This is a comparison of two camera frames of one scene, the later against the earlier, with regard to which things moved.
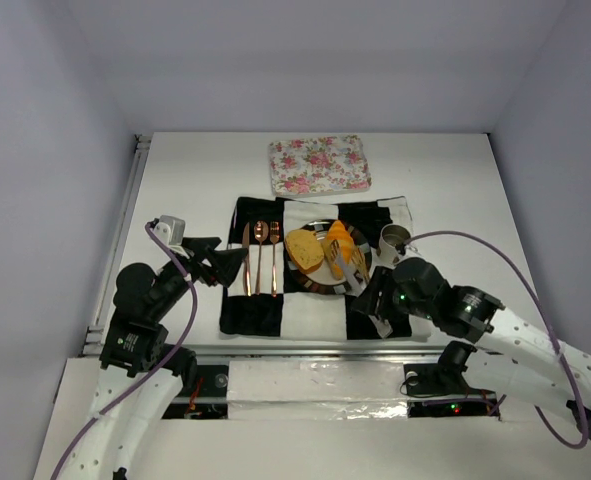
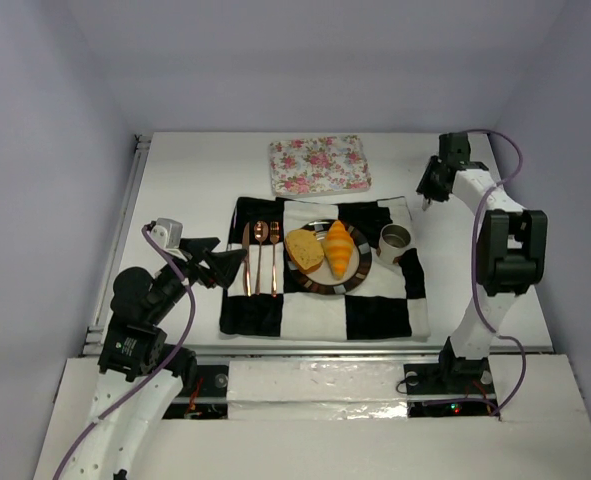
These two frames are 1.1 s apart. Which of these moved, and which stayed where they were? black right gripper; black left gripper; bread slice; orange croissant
Moved: black right gripper
Stayed: black left gripper; bread slice; orange croissant
